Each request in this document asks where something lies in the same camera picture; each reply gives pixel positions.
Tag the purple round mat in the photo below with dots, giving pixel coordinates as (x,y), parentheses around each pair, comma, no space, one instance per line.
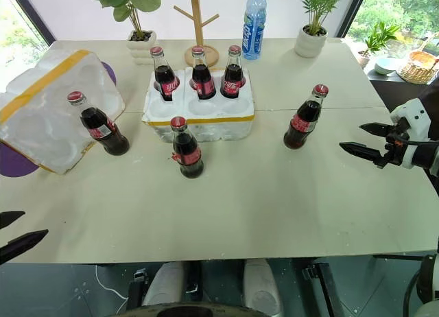
(13,162)

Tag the white rounded robot leg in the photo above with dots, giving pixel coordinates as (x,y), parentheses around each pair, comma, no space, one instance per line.
(164,286)
(262,286)

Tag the wooden mug tree stand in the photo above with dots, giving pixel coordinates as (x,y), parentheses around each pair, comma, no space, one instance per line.
(198,25)

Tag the white foam lid yellow tape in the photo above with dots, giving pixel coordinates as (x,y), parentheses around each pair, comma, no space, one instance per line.
(41,125)

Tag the round-leaf green plant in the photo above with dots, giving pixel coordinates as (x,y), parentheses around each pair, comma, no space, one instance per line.
(142,1)

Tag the white round ribbed plant pot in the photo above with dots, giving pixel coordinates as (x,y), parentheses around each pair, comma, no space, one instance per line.
(310,44)

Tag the small potted bamboo plant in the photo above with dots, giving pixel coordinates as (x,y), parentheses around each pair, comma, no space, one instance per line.
(379,37)

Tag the palm-leaf green plant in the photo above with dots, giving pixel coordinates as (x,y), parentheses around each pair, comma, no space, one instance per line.
(319,5)

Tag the wicker basket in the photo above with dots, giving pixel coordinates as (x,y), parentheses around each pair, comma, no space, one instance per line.
(420,68)

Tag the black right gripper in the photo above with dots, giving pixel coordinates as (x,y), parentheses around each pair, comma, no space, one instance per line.
(396,149)

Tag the black table frame strut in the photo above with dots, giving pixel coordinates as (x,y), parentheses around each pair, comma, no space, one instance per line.
(322,289)

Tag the dark rounded robot body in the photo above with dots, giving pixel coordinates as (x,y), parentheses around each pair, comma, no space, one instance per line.
(192,311)

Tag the blue plastic drink bottle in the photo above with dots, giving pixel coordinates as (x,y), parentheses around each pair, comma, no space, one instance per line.
(254,29)

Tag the white square ribbed plant pot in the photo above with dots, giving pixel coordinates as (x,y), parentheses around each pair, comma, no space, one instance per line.
(140,49)

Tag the white foam bottle tray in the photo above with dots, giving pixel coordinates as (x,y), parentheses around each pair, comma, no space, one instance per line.
(205,125)

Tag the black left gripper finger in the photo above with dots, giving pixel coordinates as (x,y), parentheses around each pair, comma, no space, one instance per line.
(10,217)
(20,245)

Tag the pale ceramic bowl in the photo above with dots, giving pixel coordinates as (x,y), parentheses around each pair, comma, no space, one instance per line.
(385,66)

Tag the dark side table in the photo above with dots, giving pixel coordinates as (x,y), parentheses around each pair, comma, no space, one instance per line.
(394,90)

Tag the glass cola bottle red cap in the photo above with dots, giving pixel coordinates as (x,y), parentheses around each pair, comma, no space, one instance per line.
(302,125)
(187,152)
(103,131)
(165,80)
(232,83)
(203,82)

